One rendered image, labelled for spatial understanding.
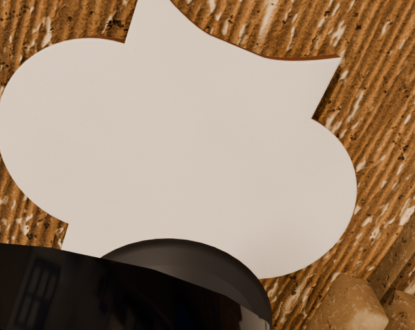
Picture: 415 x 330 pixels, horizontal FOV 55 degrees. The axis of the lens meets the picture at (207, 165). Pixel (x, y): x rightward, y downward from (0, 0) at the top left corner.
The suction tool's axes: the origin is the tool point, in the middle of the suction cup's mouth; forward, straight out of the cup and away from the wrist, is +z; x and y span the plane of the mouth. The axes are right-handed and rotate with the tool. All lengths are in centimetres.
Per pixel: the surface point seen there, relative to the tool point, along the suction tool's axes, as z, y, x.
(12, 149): 8.0, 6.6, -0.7
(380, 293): 9.4, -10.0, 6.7
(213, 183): 8.0, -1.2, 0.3
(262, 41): 9.1, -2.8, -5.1
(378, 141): 9.1, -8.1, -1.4
